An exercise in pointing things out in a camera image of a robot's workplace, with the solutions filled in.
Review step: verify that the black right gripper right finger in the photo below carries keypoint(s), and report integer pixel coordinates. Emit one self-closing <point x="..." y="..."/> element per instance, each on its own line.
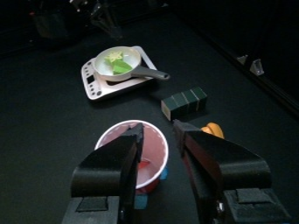
<point x="223" y="169"/>

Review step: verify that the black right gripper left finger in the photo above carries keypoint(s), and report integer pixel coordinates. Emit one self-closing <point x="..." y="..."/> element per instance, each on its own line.
<point x="111" y="163"/>

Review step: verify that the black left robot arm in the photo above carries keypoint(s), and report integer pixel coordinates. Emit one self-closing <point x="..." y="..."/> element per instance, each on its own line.
<point x="104" y="18"/>

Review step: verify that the red paper cup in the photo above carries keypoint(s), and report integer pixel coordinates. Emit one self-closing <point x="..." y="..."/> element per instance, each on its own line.
<point x="154" y="151"/>

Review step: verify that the orange toy food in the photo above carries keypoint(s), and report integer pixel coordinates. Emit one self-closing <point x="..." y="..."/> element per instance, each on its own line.
<point x="214" y="130"/>

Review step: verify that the blue toy block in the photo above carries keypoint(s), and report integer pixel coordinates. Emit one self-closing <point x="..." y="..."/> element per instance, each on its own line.
<point x="142" y="201"/>

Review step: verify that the dark green block box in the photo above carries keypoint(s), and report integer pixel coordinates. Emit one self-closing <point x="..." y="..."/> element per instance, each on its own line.
<point x="184" y="102"/>

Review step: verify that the white toy induction stove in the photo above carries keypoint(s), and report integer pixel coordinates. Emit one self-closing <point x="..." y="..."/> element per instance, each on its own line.
<point x="101" y="85"/>

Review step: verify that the green toy leaf vegetable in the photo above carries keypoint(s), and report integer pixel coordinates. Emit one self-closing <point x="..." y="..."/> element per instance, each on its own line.
<point x="119" y="66"/>

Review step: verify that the pale yellow toy noodles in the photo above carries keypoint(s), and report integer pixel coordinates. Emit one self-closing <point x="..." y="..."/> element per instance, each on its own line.
<point x="113" y="55"/>

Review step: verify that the metal frame bracket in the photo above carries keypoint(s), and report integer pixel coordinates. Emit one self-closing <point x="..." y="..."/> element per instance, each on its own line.
<point x="256" y="66"/>

